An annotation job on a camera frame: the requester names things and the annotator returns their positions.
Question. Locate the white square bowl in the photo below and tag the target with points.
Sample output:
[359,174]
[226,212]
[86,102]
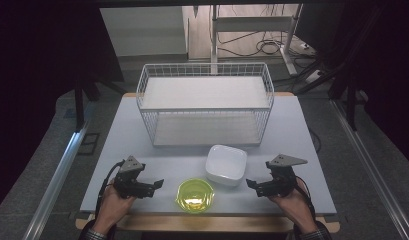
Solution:
[226,164]

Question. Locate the person's right hand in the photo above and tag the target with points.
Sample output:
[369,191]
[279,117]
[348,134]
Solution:
[297,210]

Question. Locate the white power strip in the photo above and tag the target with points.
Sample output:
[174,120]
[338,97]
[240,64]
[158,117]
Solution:
[314,76]

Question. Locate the white cabinet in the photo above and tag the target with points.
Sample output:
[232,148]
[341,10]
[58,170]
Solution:
[143,31]

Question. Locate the black metal stand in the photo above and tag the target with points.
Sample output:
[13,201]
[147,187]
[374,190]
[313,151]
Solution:
[79,106]
[351,110]

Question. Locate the white desk frame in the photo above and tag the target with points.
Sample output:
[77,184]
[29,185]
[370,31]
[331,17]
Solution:
[253,24]

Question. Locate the aluminium rail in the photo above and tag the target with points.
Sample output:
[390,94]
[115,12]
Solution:
[55,180]
[372,166]

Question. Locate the person's left hand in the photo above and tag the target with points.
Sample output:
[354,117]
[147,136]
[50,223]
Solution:
[112,210]

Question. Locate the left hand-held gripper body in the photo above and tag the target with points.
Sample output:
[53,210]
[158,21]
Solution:
[129,180]

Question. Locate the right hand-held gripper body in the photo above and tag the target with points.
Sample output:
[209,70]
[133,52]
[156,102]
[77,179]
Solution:
[282,181]

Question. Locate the yellow-green translucent bowl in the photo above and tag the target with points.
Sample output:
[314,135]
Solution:
[194,196]

